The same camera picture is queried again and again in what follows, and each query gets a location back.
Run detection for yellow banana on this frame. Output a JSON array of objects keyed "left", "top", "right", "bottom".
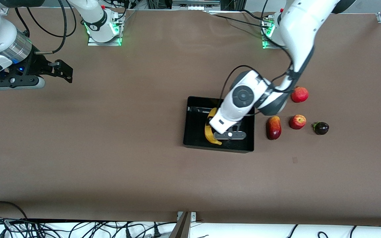
[{"left": 204, "top": 107, "right": 223, "bottom": 146}]

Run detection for black rectangular plastic box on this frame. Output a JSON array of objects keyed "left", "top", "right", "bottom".
[{"left": 183, "top": 96, "right": 255, "bottom": 153}]

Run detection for red mango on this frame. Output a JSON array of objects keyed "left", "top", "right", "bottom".
[{"left": 266, "top": 116, "right": 282, "bottom": 140}]

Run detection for red yellow apple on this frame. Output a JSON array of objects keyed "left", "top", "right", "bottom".
[{"left": 289, "top": 114, "right": 307, "bottom": 130}]

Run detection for red pomegranate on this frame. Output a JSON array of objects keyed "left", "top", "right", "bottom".
[{"left": 291, "top": 86, "right": 309, "bottom": 103}]

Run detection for dark purple eggplant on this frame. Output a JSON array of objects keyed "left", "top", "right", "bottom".
[{"left": 312, "top": 122, "right": 329, "bottom": 135}]

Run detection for brown table cover sheet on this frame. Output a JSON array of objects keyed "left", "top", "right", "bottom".
[{"left": 0, "top": 7, "right": 381, "bottom": 227}]

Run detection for white power strip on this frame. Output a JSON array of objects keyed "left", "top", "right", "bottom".
[{"left": 172, "top": 0, "right": 221, "bottom": 10}]

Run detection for black looping arm cable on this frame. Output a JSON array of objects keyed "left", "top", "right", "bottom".
[{"left": 28, "top": 7, "right": 77, "bottom": 38}]

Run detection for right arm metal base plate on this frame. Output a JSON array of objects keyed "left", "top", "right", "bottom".
[{"left": 87, "top": 13, "right": 123, "bottom": 47}]

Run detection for black cable with metal plug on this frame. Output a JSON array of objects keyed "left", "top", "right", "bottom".
[{"left": 34, "top": 0, "right": 68, "bottom": 55}]

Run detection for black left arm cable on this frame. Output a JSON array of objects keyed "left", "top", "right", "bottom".
[{"left": 220, "top": 46, "right": 315, "bottom": 116}]

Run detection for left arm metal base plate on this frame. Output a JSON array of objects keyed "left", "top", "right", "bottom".
[{"left": 262, "top": 17, "right": 290, "bottom": 50}]

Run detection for thin black table cable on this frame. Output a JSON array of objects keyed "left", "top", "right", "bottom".
[{"left": 210, "top": 12, "right": 268, "bottom": 29}]

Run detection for grey camera mount pole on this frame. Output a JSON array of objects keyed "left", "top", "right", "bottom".
[{"left": 169, "top": 212, "right": 191, "bottom": 238}]

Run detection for black arched cable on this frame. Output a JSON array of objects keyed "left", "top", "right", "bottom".
[{"left": 0, "top": 201, "right": 28, "bottom": 220}]

